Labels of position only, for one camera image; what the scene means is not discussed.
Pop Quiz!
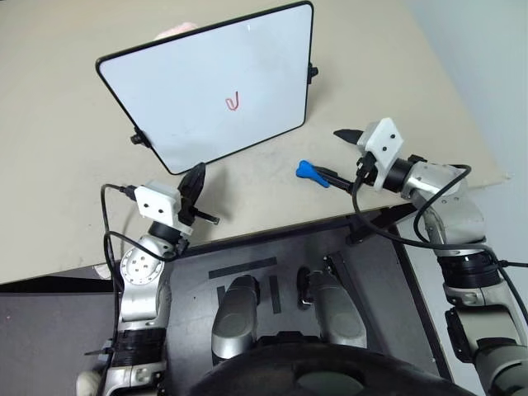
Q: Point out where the black framed whiteboard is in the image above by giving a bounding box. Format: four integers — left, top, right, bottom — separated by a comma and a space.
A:
95, 0, 314, 176

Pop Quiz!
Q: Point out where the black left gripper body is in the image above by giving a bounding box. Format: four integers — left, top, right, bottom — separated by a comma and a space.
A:
177, 197, 222, 233

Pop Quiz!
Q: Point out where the silver right robot leg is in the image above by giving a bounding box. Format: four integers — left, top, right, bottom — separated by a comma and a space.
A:
296, 267, 369, 350

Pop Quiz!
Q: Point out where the long black tape strip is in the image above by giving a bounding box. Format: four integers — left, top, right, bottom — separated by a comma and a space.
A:
208, 257, 279, 281

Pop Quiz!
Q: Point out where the dark rounded robot torso shape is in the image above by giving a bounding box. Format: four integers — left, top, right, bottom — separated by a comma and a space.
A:
187, 341, 476, 396

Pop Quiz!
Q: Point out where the white rounded pad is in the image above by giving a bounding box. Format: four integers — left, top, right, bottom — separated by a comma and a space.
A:
75, 369, 104, 396

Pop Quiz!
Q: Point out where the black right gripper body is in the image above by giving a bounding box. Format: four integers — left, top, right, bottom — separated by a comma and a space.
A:
351, 151, 381, 193

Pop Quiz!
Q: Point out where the black table clamp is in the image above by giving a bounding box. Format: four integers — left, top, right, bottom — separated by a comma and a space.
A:
345, 214, 373, 248

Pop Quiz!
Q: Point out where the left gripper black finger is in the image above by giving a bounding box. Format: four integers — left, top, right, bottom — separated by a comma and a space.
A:
189, 162, 208, 204
179, 163, 200, 204

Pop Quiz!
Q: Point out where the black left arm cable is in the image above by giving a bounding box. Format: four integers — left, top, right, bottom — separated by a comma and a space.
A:
100, 183, 177, 299

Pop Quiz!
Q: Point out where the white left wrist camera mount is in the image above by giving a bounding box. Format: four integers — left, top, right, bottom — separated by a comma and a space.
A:
134, 180, 195, 237

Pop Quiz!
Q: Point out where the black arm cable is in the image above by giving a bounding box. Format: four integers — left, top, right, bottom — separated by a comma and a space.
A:
100, 183, 177, 299
350, 163, 528, 319

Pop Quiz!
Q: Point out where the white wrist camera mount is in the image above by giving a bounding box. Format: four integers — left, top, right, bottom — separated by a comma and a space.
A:
356, 117, 403, 192
134, 180, 195, 237

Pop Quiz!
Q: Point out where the silver robot leg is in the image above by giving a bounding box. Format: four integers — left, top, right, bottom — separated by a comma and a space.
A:
210, 273, 262, 369
296, 267, 369, 350

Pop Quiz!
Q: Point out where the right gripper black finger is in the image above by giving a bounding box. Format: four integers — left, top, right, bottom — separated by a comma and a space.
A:
332, 129, 365, 147
311, 165, 354, 193

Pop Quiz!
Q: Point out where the silver left robot leg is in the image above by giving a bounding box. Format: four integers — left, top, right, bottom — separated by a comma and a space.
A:
210, 273, 262, 369

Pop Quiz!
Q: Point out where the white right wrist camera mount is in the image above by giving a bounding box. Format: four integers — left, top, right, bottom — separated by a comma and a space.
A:
356, 117, 403, 192

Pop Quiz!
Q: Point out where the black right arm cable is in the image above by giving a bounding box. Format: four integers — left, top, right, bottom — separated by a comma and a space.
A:
350, 163, 528, 319

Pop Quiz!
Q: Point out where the short black tape strip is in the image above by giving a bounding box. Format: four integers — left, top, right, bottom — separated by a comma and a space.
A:
267, 276, 284, 314

